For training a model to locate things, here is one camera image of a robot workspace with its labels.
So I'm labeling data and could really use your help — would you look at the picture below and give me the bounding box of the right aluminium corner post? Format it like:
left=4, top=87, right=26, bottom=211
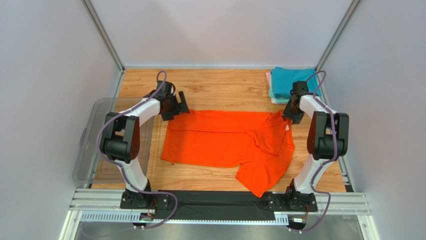
left=315, top=0, right=363, bottom=71

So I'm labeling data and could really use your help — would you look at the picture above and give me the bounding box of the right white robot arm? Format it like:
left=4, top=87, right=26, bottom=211
left=282, top=81, right=350, bottom=212

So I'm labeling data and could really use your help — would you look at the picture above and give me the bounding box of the left aluminium corner post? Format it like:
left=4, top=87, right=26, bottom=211
left=81, top=0, right=125, bottom=74

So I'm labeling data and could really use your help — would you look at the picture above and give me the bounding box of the clear plastic bin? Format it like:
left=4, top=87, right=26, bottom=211
left=72, top=97, right=155, bottom=184

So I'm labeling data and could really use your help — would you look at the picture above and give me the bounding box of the aluminium corner post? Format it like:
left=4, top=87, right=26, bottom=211
left=81, top=0, right=125, bottom=74
left=315, top=0, right=363, bottom=71

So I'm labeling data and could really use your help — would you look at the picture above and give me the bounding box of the teal folded t shirt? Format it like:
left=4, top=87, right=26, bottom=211
left=270, top=67, right=315, bottom=99

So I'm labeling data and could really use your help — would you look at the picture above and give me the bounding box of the orange t shirt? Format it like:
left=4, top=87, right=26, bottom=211
left=161, top=110, right=295, bottom=197

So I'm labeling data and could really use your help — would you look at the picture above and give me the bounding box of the mint folded t shirt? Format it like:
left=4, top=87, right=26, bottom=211
left=268, top=80, right=290, bottom=105

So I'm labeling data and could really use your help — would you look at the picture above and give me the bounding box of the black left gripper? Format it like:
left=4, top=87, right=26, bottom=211
left=162, top=90, right=191, bottom=121

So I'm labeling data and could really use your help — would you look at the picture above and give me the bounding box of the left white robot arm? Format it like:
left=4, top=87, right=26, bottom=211
left=96, top=81, right=190, bottom=198

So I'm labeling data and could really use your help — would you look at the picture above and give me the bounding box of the aluminium frame rail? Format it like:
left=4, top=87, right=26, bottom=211
left=60, top=188, right=379, bottom=240

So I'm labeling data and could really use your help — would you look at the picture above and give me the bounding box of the pink folded t shirt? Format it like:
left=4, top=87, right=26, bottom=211
left=265, top=71, right=276, bottom=105

